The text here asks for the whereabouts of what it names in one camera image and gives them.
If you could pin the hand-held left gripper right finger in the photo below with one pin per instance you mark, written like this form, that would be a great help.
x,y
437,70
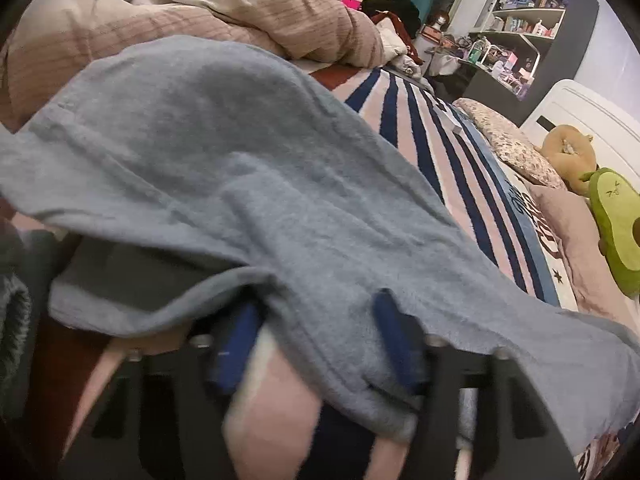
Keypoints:
x,y
396,341

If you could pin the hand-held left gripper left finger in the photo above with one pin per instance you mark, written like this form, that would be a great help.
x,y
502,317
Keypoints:
x,y
235,347

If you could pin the blue-grey fleece pants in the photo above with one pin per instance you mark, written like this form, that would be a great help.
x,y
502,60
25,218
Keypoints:
x,y
250,185

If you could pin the striped pink navy blanket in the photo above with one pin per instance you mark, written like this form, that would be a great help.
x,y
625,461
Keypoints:
x,y
450,160

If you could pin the plain pink pillow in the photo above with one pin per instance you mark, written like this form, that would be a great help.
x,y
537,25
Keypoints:
x,y
575,240

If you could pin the dark grey cloth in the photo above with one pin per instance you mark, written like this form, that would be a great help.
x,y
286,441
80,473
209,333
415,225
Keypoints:
x,y
15,310

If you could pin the floral pillow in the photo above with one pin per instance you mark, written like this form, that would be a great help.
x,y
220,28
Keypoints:
x,y
505,140

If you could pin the green avocado plush toy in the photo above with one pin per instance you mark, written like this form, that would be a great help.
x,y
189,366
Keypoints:
x,y
615,220

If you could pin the brown plush toy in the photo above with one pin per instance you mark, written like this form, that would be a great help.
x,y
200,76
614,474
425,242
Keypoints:
x,y
565,155

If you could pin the white bed headboard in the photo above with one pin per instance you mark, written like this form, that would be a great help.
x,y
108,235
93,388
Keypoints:
x,y
600,110

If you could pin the black clothing pile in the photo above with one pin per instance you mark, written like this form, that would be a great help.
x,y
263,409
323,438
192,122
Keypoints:
x,y
395,10

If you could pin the pink beige striped quilt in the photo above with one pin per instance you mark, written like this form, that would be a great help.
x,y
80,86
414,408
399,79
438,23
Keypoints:
x,y
225,10

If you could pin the bright pink cloth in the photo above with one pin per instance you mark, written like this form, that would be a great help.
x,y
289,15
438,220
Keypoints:
x,y
352,4

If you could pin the grey shelf unit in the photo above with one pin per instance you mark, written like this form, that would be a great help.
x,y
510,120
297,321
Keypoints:
x,y
575,25

